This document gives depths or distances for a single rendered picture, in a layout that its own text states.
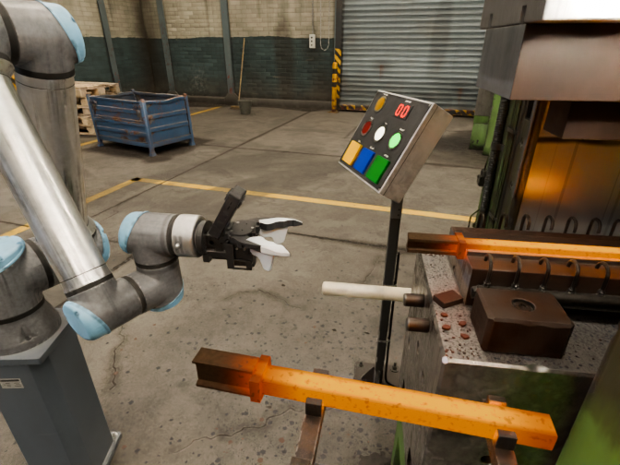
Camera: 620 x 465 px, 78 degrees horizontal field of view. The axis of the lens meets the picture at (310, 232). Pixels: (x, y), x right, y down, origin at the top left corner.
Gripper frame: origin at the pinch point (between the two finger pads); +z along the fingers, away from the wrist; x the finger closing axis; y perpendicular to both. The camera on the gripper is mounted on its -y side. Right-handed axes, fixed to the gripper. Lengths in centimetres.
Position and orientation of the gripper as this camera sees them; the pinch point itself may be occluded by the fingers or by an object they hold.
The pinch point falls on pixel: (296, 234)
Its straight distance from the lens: 77.1
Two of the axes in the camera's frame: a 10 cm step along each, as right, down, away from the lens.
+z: 9.9, 0.7, -1.3
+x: -1.5, 4.4, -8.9
